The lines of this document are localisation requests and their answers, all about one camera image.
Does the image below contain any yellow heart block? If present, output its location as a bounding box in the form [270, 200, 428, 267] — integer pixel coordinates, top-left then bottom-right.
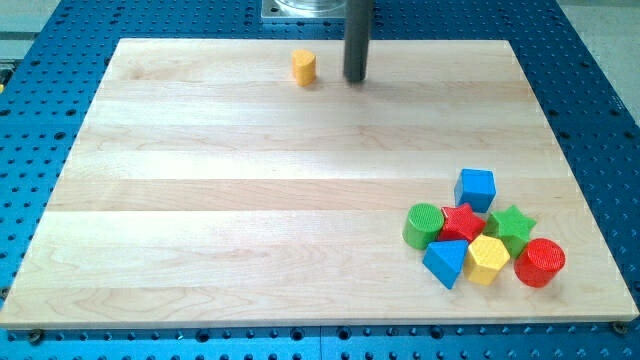
[292, 49, 317, 87]

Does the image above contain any wooden board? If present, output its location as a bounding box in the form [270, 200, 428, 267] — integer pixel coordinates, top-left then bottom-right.
[1, 38, 638, 329]

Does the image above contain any green cylinder block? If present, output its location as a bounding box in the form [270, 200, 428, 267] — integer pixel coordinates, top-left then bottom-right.
[402, 203, 444, 250]

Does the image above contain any blue triangle block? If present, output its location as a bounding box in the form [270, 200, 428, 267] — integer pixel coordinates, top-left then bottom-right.
[423, 240, 469, 290]

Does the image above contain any red star block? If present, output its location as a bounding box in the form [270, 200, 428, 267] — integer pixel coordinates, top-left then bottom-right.
[437, 203, 486, 243]

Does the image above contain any blue cube block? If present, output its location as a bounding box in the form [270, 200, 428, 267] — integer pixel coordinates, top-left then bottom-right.
[454, 168, 496, 213]

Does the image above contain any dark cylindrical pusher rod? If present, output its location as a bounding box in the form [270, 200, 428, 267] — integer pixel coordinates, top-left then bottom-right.
[343, 0, 374, 84]

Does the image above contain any yellow hexagon block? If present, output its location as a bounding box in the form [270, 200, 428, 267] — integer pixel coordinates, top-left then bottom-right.
[463, 235, 510, 286]

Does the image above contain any green star block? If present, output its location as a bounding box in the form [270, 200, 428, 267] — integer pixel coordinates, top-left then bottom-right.
[483, 205, 537, 259]

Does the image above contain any red cylinder block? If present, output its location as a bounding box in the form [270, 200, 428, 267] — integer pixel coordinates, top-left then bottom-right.
[514, 238, 566, 288]

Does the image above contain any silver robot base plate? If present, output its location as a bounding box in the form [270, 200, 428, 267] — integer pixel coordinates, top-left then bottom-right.
[261, 0, 346, 19]

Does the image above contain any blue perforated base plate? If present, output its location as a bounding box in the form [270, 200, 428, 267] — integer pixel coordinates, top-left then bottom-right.
[1, 0, 639, 359]

